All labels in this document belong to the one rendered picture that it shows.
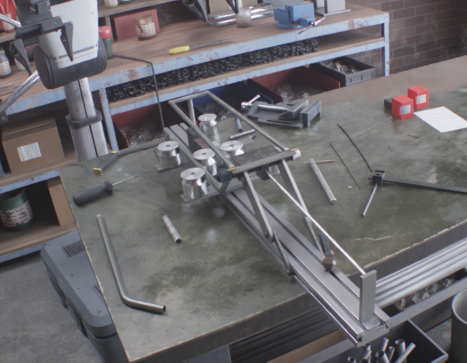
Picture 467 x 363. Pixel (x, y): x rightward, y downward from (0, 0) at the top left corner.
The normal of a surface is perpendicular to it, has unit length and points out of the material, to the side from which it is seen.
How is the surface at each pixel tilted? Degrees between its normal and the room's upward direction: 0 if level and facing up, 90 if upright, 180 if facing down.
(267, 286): 0
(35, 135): 95
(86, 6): 90
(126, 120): 90
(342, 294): 0
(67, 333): 0
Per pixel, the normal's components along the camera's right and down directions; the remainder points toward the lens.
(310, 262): -0.11, -0.87
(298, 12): 0.40, 0.40
